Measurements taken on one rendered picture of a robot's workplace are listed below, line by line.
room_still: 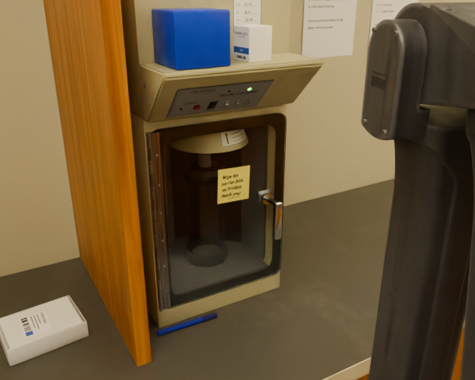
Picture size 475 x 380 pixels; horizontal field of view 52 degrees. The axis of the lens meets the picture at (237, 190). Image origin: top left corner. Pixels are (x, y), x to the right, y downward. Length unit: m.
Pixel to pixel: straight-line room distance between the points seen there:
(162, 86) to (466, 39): 0.60
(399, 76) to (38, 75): 1.09
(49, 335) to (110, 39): 0.61
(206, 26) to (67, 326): 0.67
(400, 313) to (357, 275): 0.95
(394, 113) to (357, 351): 0.83
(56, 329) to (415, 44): 0.95
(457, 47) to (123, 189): 0.65
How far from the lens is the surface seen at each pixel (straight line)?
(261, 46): 0.91
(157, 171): 0.94
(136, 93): 0.93
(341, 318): 1.17
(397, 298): 0.38
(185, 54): 0.81
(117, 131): 0.81
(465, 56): 0.27
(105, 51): 0.78
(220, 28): 0.83
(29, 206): 1.38
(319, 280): 1.28
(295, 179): 1.71
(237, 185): 1.03
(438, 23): 0.29
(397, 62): 0.29
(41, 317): 1.16
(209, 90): 0.86
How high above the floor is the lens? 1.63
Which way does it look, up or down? 23 degrees down
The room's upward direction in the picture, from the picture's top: straight up
